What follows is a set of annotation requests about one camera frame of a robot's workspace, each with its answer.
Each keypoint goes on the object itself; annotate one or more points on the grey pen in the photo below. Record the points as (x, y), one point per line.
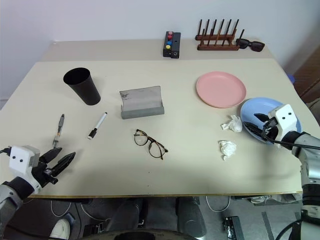
(60, 126)

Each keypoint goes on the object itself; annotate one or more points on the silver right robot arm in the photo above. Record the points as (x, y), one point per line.
(308, 160)

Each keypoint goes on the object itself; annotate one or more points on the black sunglasses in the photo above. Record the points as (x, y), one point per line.
(250, 44)

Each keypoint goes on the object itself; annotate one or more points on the white shoe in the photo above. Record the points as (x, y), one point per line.
(61, 228)

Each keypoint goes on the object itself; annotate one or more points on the brown wooden cabinet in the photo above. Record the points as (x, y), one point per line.
(308, 77)

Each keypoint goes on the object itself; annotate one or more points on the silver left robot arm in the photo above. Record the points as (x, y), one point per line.
(7, 197)

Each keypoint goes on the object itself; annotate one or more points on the black box with coloured buttons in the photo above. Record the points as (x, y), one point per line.
(168, 47)

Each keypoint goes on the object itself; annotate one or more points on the blue round object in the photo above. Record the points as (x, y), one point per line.
(291, 78)

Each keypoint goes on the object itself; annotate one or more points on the crumpled white tissue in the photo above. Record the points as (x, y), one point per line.
(233, 123)
(228, 148)

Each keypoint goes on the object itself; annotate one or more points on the grey glasses case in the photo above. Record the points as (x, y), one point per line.
(141, 102)

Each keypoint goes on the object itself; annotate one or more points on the blue plate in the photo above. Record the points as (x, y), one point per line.
(257, 106)

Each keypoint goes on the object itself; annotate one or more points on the dark rounded leg shape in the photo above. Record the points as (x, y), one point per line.
(190, 217)
(126, 215)

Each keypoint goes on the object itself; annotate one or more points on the white marker with black cap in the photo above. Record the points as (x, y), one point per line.
(98, 125)

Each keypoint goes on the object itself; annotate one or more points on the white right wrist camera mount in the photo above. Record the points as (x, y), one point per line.
(285, 117)

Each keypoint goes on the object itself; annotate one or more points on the black plastic cup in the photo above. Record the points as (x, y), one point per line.
(83, 86)

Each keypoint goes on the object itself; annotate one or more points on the pink plate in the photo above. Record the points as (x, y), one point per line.
(220, 88)

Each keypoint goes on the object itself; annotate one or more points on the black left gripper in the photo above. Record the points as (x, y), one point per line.
(44, 175)

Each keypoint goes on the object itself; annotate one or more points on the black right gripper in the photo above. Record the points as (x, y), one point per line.
(271, 132)

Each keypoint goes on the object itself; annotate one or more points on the tortoiseshell eyeglasses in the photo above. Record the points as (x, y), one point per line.
(153, 144)

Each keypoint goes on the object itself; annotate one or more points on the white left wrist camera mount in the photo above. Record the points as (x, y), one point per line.
(20, 157)

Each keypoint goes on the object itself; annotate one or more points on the brown wooden peg rack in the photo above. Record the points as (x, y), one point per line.
(216, 46)

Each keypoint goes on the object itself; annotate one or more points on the black device on floor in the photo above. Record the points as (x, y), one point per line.
(233, 228)

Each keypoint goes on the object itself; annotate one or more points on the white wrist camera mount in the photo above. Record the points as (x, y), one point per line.
(285, 117)
(20, 157)

